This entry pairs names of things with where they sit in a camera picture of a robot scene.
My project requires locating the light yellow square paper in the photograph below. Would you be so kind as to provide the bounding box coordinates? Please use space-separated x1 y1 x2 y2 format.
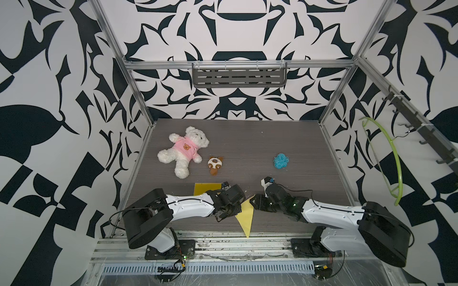
236 197 255 238

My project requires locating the dark yellow square paper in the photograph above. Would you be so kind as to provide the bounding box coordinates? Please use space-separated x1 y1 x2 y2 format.
193 183 222 196

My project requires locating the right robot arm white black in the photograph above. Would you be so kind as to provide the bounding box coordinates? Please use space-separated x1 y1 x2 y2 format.
249 178 415 268

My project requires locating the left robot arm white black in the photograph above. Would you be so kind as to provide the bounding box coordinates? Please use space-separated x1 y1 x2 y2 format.
108 183 246 262

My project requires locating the turquoise yarn ball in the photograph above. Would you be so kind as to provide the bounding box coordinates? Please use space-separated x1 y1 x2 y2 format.
273 153 289 169

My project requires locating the small brown white plush toy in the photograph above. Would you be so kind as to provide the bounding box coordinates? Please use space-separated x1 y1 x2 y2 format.
207 157 224 176

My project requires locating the white teddy bear pink shirt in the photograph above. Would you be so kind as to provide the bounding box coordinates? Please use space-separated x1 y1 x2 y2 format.
157 126 210 179

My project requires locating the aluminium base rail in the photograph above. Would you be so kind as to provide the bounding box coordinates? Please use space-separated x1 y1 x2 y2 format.
89 232 394 263

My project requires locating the white perforated cable duct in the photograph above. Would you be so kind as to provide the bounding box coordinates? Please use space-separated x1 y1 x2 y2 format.
102 260 315 275

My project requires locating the grey slotted wall shelf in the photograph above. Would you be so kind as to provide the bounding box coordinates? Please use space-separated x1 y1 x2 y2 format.
192 61 287 89

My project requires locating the black wall hook rail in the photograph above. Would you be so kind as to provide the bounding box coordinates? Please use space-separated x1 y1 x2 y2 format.
384 85 458 174

